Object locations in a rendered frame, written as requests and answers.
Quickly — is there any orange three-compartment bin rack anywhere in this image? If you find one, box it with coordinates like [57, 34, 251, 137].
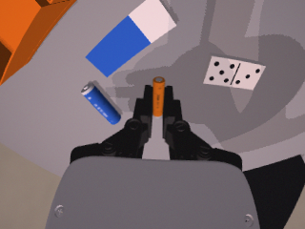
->
[0, 0, 76, 86]

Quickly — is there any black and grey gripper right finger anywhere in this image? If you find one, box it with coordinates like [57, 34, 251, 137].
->
[163, 86, 242, 171]

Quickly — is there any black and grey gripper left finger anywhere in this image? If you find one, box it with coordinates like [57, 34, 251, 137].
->
[70, 85, 153, 164]

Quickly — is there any blue and white eraser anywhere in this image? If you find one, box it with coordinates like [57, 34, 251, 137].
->
[86, 0, 176, 77]

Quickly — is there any white domino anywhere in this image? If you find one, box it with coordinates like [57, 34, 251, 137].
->
[202, 52, 266, 90]

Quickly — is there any blue aa battery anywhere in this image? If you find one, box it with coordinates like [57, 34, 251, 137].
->
[81, 83, 121, 125]

